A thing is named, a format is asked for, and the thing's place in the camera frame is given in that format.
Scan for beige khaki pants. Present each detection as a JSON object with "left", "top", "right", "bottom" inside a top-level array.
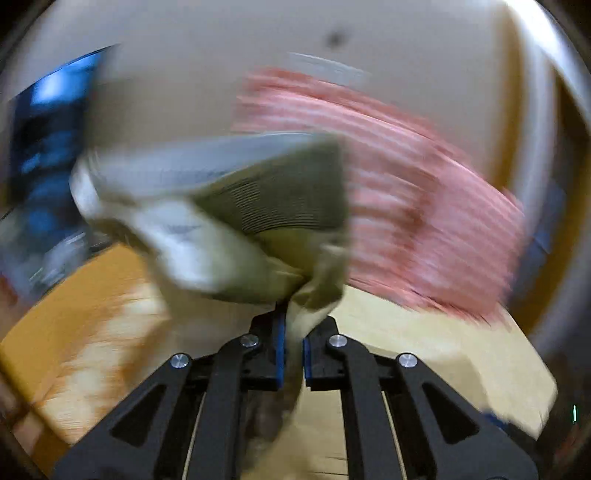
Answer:
[{"left": 70, "top": 132, "right": 349, "bottom": 479}]

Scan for blue window curtain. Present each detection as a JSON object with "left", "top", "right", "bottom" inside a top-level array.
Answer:
[{"left": 1, "top": 47, "right": 112, "bottom": 288}]

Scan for red white checkered pillow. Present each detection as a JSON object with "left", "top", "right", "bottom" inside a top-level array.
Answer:
[{"left": 235, "top": 68, "right": 525, "bottom": 322}]

